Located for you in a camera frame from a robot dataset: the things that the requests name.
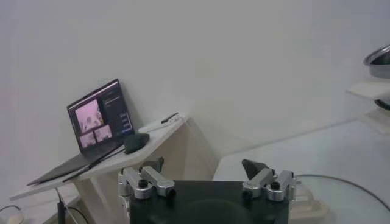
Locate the black soft pouch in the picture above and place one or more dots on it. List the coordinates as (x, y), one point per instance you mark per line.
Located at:
(135, 143)

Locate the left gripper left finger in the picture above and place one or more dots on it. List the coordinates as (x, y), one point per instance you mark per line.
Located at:
(158, 184)

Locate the dark laptop beside pouch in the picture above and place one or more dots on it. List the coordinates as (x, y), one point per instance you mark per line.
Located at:
(100, 121)

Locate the white side table with pouch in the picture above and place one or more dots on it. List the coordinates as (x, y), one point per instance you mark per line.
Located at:
(170, 146)

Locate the flat white box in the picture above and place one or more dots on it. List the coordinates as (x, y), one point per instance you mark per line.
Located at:
(152, 128)

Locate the black smartphone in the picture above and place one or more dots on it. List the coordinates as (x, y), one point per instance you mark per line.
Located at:
(169, 117)

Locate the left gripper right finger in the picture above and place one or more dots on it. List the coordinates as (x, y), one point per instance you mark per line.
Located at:
(259, 182)

